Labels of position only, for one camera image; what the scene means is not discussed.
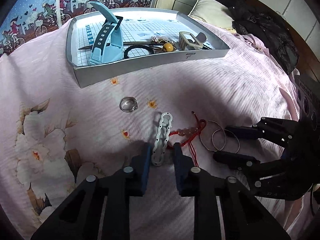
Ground grey nightstand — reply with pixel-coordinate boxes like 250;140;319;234
172;0;197;15

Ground white pillow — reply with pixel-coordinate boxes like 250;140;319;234
188;0;233;29

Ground red cord bead bracelet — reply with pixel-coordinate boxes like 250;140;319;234
167;111;207;168

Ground silver hoop bangles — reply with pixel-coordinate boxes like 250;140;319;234
199;120;240;153

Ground pink floral bed sheet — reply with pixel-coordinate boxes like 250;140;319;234
1;25;299;239

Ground white wavy hair clip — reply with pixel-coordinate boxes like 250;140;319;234
151;112;173;166

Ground dark flower hair stick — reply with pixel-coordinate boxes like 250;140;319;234
78;36;176;51

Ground light blue kids watch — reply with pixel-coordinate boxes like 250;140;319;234
89;2;124;64

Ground blue fabric wardrobe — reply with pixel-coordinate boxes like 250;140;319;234
1;0;155;55

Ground black clothes pile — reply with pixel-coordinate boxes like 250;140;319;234
215;0;299;75

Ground grey shallow tray box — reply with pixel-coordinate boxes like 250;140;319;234
66;8;229;88

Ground yellow bead hair tie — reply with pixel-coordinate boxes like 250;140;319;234
159;42;177;54

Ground black hair tie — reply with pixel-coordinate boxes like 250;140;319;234
123;44;156;60

